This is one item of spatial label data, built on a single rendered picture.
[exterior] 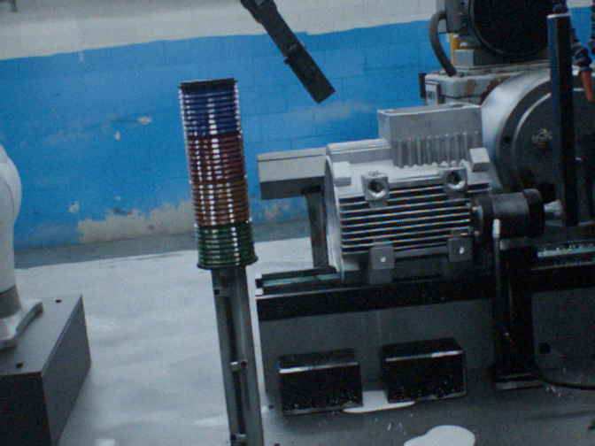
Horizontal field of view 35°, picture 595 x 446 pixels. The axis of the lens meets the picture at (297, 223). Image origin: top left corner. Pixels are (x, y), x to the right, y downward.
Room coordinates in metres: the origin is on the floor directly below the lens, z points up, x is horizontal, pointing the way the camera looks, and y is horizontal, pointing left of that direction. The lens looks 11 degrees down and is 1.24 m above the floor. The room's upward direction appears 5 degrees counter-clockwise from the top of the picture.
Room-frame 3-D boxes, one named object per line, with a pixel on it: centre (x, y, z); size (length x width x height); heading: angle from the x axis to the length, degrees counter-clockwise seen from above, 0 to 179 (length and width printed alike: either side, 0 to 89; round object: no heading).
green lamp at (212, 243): (0.95, 0.08, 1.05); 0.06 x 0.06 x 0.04
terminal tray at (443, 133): (1.26, -0.19, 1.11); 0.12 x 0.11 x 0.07; 93
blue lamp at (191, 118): (0.95, 0.08, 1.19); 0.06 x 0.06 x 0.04
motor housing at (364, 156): (1.25, -0.15, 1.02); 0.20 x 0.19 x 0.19; 93
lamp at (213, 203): (0.95, 0.08, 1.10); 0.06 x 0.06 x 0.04
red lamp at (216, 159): (0.95, 0.08, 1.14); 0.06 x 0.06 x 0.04
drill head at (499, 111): (1.62, -0.44, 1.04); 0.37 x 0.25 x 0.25; 2
